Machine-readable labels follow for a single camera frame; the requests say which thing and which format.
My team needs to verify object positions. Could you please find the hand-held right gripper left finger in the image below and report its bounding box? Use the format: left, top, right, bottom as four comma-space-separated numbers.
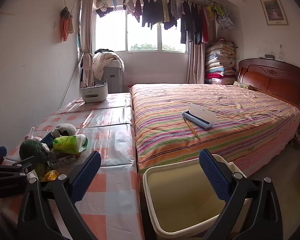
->
17, 151, 102, 240

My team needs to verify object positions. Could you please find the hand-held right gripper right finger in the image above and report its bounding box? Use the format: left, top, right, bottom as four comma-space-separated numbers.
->
199, 149, 283, 240

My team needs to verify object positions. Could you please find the green plush toy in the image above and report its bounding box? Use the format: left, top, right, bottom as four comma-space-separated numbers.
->
19, 140, 50, 180

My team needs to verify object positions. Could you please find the green plastic bag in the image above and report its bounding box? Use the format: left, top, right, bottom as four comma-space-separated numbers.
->
52, 134, 88, 155

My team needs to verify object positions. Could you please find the cream plastic bin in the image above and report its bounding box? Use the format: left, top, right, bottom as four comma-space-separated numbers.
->
142, 154, 247, 240

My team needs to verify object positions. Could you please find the white fluffy slipper black bow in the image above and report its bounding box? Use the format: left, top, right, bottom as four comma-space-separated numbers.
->
51, 123, 77, 138

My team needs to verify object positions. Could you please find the orange checked tablecloth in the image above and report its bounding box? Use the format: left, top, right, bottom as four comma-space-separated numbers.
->
1, 92, 145, 240

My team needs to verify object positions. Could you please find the bed with striped sheet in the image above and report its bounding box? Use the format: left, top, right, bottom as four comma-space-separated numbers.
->
129, 83, 300, 178

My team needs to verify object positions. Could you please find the yellow pen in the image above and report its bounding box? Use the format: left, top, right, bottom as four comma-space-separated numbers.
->
184, 118, 200, 139

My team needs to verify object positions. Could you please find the blue and white lint brush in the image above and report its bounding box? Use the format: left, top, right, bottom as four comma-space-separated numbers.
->
181, 103, 217, 130

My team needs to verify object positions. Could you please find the white desktop pen organizer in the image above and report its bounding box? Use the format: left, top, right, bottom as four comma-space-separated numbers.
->
80, 80, 108, 103

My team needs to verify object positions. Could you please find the floral folded cloth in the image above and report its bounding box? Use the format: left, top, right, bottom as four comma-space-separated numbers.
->
234, 81, 253, 90

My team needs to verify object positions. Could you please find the grey washing machine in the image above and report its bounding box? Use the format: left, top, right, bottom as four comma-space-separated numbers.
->
104, 64, 124, 93

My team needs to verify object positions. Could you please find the beige hanging cloth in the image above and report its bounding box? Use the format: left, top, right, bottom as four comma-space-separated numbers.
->
80, 52, 95, 87

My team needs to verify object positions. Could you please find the brown wooden headboard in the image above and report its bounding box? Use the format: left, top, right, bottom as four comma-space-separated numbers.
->
236, 58, 300, 110

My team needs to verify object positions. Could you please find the beige curtain beside quilts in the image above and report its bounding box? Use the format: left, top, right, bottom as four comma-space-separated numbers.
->
186, 41, 205, 84

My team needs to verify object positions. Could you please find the stack of folded quilts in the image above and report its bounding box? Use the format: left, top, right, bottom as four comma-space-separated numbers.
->
204, 38, 238, 85

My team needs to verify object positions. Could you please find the white polka-dot cloth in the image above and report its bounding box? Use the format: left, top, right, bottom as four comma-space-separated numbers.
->
93, 51, 125, 80

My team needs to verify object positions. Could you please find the orange hanging cloth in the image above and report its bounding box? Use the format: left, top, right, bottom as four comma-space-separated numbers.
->
60, 6, 75, 42

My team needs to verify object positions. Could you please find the window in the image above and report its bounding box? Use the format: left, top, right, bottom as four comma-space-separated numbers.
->
92, 10, 188, 53

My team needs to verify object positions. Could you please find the row of hanging clothes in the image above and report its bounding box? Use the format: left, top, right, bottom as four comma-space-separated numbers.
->
95, 0, 234, 45

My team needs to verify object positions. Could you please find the beige curtain beside wall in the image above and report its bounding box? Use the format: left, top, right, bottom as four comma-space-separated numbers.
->
79, 0, 97, 55

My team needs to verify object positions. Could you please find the framed wall picture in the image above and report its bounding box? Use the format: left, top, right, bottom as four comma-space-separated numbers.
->
260, 0, 289, 26

